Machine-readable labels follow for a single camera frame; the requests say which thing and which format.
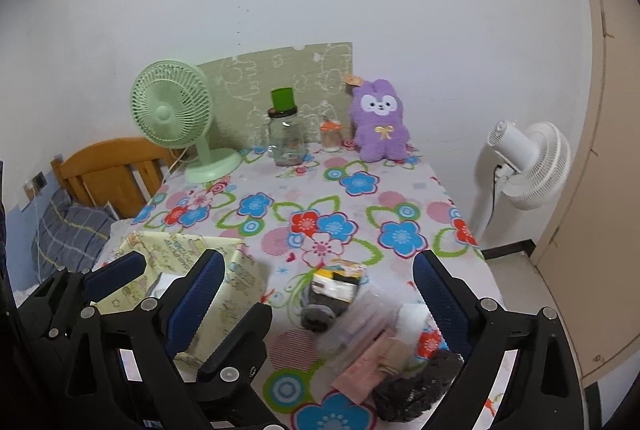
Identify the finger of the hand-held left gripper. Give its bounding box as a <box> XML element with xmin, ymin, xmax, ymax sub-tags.
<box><xmin>195</xmin><ymin>301</ymin><xmax>274</xmax><ymax>406</ymax></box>
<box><xmin>17</xmin><ymin>253</ymin><xmax>148</xmax><ymax>347</ymax></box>

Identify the green plastic cup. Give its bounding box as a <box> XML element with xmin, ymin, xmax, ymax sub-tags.
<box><xmin>271</xmin><ymin>87</ymin><xmax>297</xmax><ymax>112</ymax></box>

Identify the green patterned foam board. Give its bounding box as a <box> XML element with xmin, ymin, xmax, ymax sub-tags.
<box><xmin>195</xmin><ymin>42</ymin><xmax>354</xmax><ymax>150</ymax></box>

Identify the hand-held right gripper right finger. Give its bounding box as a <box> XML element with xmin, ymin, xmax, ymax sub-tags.
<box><xmin>412</xmin><ymin>249</ymin><xmax>588</xmax><ymax>430</ymax></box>

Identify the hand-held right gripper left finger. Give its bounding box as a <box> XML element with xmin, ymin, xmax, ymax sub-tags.
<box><xmin>55</xmin><ymin>249</ymin><xmax>228</xmax><ymax>430</ymax></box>

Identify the pink folded cloth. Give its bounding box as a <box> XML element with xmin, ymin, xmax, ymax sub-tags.
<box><xmin>331</xmin><ymin>327</ymin><xmax>414</xmax><ymax>404</ymax></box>

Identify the grey drawstring pouch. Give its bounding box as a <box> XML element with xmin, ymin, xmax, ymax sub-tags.
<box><xmin>300</xmin><ymin>283</ymin><xmax>342</xmax><ymax>337</ymax></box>

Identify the glass jar mug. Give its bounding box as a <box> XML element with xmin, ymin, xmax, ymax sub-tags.
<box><xmin>261</xmin><ymin>108</ymin><xmax>309</xmax><ymax>167</ymax></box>

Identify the yellow printed paper gift bag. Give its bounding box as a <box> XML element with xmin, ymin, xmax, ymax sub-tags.
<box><xmin>92</xmin><ymin>230</ymin><xmax>269</xmax><ymax>361</ymax></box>

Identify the beige wardrobe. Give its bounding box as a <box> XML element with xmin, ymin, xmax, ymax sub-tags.
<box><xmin>530</xmin><ymin>0</ymin><xmax>640</xmax><ymax>387</ymax></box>

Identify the blue plaid pillow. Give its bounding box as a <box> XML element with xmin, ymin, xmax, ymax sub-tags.
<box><xmin>30</xmin><ymin>187</ymin><xmax>119</xmax><ymax>274</ymax></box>

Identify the purple plush bunny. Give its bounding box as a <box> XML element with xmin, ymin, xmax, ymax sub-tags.
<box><xmin>344</xmin><ymin>75</ymin><xmax>414</xmax><ymax>163</ymax></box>

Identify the clear plastic bag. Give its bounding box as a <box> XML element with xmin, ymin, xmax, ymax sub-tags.
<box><xmin>320</xmin><ymin>280</ymin><xmax>407</xmax><ymax>362</ymax></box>

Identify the black fuzzy cloth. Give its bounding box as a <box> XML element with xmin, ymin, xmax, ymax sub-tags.
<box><xmin>372</xmin><ymin>352</ymin><xmax>464</xmax><ymax>424</ymax></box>

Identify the cream fan cable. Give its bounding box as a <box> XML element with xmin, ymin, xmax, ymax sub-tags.
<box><xmin>166</xmin><ymin>145</ymin><xmax>190</xmax><ymax>177</ymax></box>

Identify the white standing fan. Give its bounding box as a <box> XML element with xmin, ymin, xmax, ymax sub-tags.
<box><xmin>474</xmin><ymin>120</ymin><xmax>572</xmax><ymax>252</ymax></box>

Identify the yellow cartoon tissue pack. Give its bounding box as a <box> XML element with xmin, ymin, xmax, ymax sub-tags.
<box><xmin>311</xmin><ymin>259</ymin><xmax>370</xmax><ymax>306</ymax></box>

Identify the floral tablecloth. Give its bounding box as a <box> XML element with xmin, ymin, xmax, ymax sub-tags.
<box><xmin>92</xmin><ymin>143</ymin><xmax>507</xmax><ymax>430</ymax></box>

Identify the cotton swab jar orange lid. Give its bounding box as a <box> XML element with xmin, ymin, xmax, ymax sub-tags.
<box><xmin>320</xmin><ymin>120</ymin><xmax>344</xmax><ymax>153</ymax></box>

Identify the green desk fan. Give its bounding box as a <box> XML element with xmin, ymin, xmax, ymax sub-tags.
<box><xmin>131</xmin><ymin>58</ymin><xmax>243</xmax><ymax>184</ymax></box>

